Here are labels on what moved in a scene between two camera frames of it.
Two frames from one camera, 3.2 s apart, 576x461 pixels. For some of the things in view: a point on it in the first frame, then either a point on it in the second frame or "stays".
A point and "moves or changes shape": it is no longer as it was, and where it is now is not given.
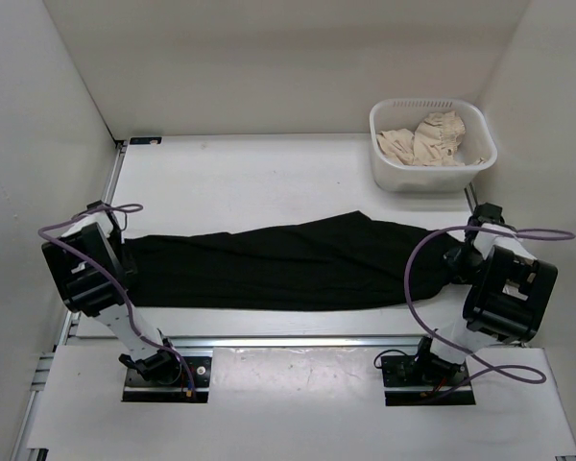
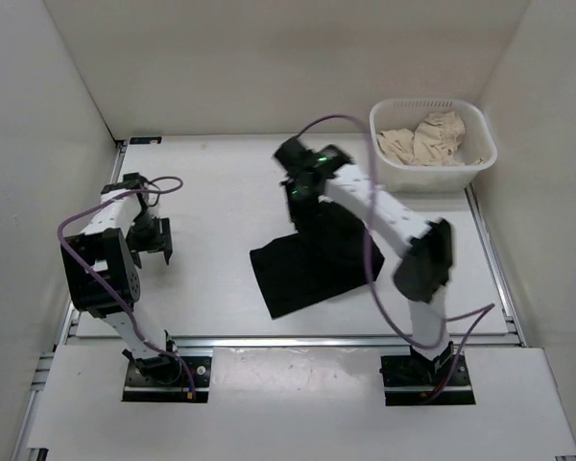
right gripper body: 463,260 to 304,207
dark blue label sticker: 144,140 stays
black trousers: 349,258 moves or changes shape
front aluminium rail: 300,341 stays
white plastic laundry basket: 430,145 stays
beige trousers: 434,141 stays
